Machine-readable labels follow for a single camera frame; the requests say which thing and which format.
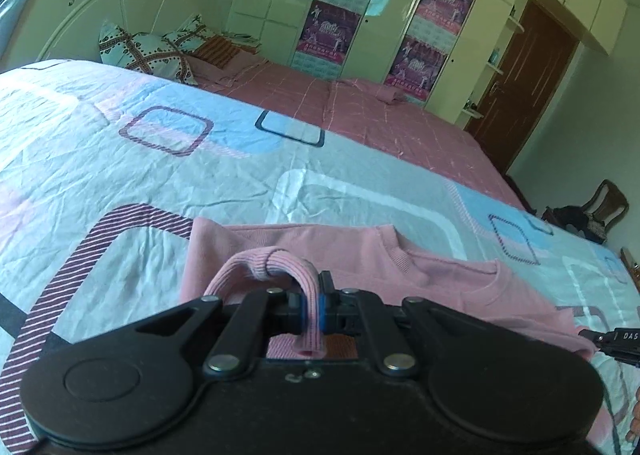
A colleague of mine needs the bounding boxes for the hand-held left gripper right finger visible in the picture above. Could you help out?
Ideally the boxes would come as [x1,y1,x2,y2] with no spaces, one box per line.
[317,272,451,378]

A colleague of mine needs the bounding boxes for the large cross patterned pillow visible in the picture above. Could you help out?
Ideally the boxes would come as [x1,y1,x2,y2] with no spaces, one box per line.
[98,20,198,86]

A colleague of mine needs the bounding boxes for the wooden chair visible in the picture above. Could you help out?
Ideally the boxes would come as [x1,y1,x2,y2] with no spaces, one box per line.
[582,179,630,241]

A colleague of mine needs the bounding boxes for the stack of books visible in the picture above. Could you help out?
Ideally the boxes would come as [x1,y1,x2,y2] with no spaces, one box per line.
[222,30,261,48]

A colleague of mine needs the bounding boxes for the blue patterned bed sheet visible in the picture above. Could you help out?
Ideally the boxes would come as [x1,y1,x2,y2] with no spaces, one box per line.
[0,59,640,455]

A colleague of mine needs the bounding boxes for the pink folded cloth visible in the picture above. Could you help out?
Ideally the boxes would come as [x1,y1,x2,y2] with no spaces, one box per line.
[372,82,406,106]

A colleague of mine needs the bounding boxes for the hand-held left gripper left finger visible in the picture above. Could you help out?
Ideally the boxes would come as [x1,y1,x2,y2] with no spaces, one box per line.
[136,289,306,380]

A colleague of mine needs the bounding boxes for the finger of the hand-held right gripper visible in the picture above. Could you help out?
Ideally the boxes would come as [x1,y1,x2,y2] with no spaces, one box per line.
[577,330,608,351]

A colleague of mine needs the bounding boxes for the wooden cabinet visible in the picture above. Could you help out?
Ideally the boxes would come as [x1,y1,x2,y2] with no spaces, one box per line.
[620,247,640,296]

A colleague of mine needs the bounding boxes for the white corner shelves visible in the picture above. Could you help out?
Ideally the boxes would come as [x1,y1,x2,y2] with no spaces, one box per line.
[462,5,523,118]

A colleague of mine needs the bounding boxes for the small cross patterned pillow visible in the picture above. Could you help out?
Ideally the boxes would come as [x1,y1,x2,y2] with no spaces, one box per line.
[162,14,221,56]

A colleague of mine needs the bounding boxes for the dark clothes pile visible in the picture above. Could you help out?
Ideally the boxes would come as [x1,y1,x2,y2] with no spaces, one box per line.
[542,205,608,243]

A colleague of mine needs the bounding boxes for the pink sweatshirt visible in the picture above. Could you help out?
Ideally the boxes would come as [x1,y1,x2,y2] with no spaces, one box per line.
[180,218,601,361]

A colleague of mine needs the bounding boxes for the brown wooden door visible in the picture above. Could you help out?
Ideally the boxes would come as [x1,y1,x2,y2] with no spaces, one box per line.
[462,0,581,176]

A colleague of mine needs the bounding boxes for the orange striped cushion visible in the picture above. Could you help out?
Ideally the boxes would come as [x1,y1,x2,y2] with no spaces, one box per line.
[192,35,236,68]

